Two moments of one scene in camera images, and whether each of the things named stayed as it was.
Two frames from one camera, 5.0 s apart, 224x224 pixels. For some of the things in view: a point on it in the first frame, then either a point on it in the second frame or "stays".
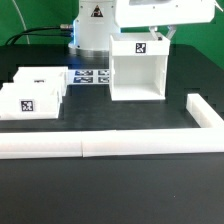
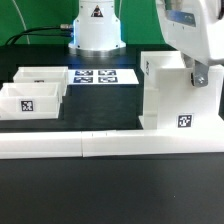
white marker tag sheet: x=88 y=76 stays
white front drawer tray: x=27 y=101 stays
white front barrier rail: x=76 y=145 stays
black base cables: x=64 y=30 stays
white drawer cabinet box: x=138 y=66 → x=171 y=101
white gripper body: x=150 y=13 → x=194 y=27
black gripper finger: x=172 y=28 → x=200 y=76
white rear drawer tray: x=43 y=74 stays
